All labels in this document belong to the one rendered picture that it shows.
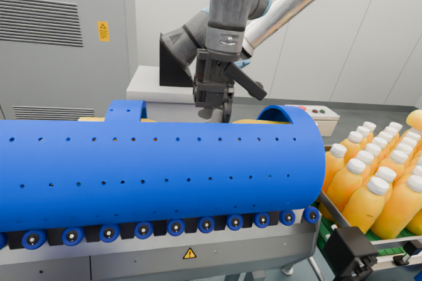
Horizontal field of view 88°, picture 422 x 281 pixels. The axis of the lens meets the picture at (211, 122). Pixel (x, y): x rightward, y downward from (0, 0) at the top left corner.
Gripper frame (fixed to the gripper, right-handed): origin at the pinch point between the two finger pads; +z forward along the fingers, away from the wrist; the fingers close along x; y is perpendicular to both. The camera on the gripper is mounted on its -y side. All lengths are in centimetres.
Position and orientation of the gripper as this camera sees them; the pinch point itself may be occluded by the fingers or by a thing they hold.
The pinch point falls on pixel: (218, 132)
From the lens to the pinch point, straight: 55.2
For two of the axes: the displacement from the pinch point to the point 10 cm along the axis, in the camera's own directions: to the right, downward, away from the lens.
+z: -1.2, 8.6, 4.9
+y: -9.8, -0.2, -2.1
